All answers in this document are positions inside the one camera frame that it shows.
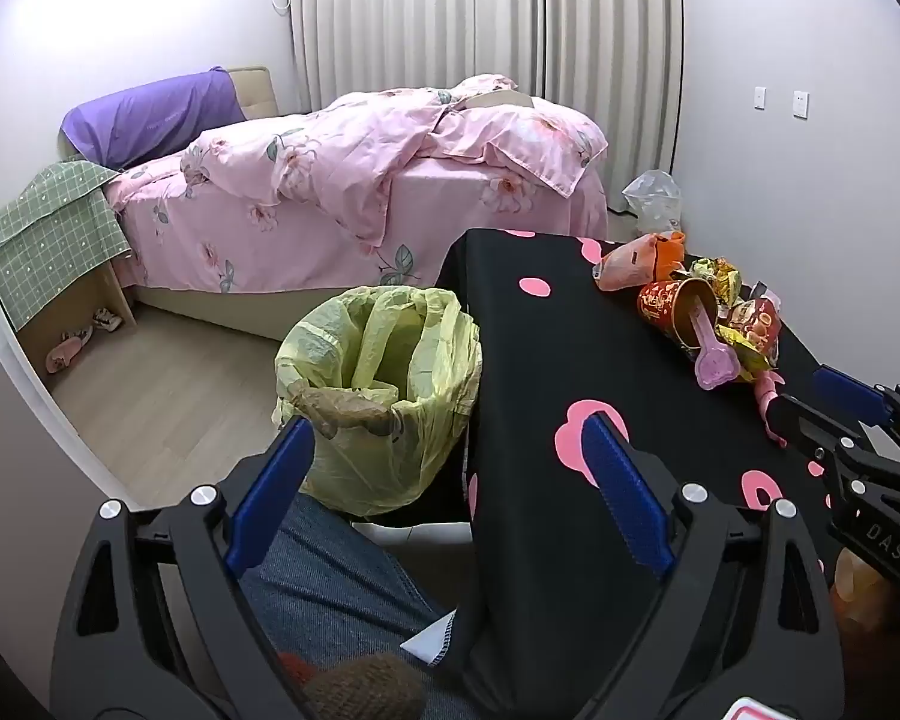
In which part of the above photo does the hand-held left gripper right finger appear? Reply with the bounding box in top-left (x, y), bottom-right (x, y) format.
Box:
top-left (579, 412), bottom-right (848, 720)

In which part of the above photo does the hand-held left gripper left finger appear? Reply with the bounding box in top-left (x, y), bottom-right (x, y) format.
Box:
top-left (49, 414), bottom-right (320, 720)

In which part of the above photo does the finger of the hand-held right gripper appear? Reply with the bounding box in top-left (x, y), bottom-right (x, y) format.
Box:
top-left (767, 392), bottom-right (884, 482)
top-left (812, 364), bottom-right (900, 467)

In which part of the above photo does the waste bin with yellow liner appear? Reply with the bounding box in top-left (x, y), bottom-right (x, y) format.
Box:
top-left (272, 285), bottom-right (483, 518)

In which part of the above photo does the person's right hand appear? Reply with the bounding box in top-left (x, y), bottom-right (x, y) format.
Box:
top-left (832, 546), bottom-right (900, 635)

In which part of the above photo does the pink plastic toy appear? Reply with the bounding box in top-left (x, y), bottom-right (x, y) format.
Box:
top-left (753, 371), bottom-right (791, 451)

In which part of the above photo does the red and yellow snack packet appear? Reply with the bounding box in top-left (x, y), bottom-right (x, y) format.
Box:
top-left (718, 298), bottom-right (785, 380)

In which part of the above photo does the pink plastic scoop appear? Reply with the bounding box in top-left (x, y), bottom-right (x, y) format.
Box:
top-left (679, 300), bottom-right (740, 392)

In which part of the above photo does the person's leg in jeans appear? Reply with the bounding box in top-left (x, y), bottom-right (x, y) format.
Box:
top-left (236, 495), bottom-right (462, 720)

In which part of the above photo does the brown plastic wrapper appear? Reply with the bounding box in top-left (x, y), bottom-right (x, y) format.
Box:
top-left (291, 382), bottom-right (396, 440)

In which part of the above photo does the black tablecloth with pink print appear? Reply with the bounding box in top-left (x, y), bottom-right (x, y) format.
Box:
top-left (433, 229), bottom-right (871, 720)

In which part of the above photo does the red paper cup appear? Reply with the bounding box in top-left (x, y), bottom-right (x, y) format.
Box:
top-left (637, 277), bottom-right (721, 358)

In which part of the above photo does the orange packet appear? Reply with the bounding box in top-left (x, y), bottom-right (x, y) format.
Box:
top-left (655, 232), bottom-right (689, 275)

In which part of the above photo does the salmon pink packet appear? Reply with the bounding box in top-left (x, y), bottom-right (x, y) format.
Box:
top-left (595, 234), bottom-right (659, 293)

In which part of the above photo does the pink slipper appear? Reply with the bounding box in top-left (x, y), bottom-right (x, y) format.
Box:
top-left (47, 334), bottom-right (95, 374)

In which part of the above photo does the bed with pink floral sheet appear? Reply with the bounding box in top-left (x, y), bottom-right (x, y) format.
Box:
top-left (105, 66), bottom-right (608, 342)

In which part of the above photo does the white wardrobe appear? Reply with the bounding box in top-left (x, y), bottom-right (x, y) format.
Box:
top-left (0, 199), bottom-right (132, 691)

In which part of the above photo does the clear plastic bag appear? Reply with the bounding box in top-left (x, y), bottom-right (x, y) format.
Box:
top-left (621, 169), bottom-right (683, 233)

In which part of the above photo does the green checked cloth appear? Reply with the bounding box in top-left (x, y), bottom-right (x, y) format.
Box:
top-left (0, 161), bottom-right (132, 312)

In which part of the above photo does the pink floral duvet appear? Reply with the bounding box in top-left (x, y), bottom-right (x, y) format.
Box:
top-left (184, 75), bottom-right (610, 248)

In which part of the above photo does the purple pillow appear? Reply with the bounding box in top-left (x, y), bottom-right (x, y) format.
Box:
top-left (60, 66), bottom-right (247, 170)

